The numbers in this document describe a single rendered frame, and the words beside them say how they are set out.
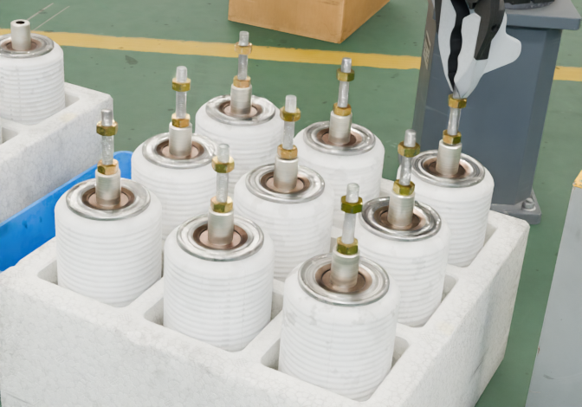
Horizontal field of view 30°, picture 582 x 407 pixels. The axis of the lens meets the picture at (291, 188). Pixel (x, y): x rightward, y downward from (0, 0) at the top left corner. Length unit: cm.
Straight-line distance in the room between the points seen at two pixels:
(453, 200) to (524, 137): 44
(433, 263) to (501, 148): 53
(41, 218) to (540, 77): 66
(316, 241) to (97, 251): 21
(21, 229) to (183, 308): 36
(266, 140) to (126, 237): 24
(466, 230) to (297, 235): 17
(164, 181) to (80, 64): 91
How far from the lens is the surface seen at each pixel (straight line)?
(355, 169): 109
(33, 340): 103
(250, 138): 113
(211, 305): 92
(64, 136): 131
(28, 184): 128
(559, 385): 107
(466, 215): 106
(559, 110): 191
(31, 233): 126
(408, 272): 96
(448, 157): 107
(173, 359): 93
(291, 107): 99
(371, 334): 88
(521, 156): 150
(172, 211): 106
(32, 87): 131
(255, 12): 213
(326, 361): 88
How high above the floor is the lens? 74
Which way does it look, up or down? 29 degrees down
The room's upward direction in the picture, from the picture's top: 4 degrees clockwise
